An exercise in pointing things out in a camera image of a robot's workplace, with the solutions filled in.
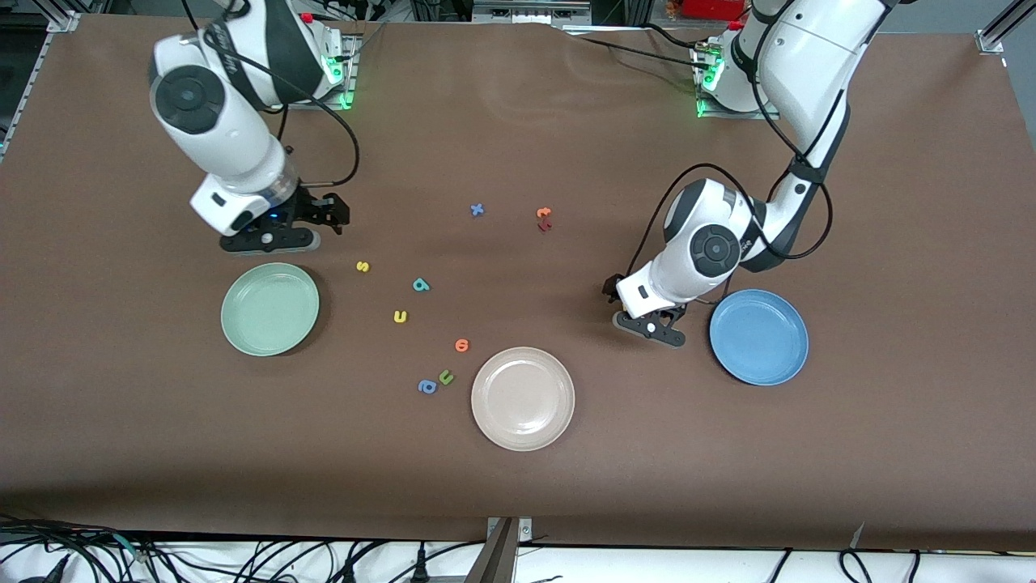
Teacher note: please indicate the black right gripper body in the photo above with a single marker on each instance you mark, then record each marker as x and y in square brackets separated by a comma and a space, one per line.
[310, 208]

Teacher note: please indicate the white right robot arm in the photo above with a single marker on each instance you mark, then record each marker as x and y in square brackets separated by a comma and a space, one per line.
[235, 138]

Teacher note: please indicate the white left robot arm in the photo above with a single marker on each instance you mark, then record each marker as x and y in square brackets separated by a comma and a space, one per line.
[696, 202]

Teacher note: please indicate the pale green plate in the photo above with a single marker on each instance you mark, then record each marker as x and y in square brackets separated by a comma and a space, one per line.
[269, 309]

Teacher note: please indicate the blue plate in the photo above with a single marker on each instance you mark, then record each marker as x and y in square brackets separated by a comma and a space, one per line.
[761, 340]

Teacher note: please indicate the pale beige plate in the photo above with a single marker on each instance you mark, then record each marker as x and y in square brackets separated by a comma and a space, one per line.
[522, 398]

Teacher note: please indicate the blue foam letter a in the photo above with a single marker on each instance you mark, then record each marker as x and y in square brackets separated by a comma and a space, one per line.
[422, 385]

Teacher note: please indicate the brown table mat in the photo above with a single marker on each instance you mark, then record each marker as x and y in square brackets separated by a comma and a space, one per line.
[518, 121]

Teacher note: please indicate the grey power strip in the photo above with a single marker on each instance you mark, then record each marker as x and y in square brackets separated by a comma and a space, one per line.
[526, 12]

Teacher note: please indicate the red box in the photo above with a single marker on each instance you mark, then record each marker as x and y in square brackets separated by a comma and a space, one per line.
[712, 8]

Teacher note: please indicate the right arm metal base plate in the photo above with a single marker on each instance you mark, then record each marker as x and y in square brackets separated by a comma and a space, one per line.
[351, 73]

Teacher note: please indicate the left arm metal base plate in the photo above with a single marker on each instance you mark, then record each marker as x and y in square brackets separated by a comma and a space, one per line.
[728, 116]

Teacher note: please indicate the small metal bracket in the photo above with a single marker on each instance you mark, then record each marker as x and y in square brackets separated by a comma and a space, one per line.
[524, 530]

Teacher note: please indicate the aluminium profile post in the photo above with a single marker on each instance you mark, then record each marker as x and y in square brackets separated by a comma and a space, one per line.
[494, 559]

